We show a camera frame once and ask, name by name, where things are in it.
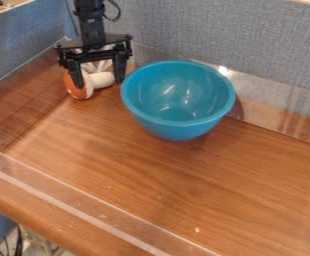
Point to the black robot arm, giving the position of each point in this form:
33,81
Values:
91,11

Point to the clear acrylic tray barrier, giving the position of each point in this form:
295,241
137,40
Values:
107,191

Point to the brown and white toy mushroom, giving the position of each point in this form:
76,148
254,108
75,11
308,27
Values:
93,81

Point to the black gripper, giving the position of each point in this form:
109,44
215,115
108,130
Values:
75,52

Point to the blue plastic bowl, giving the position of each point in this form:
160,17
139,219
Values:
178,98

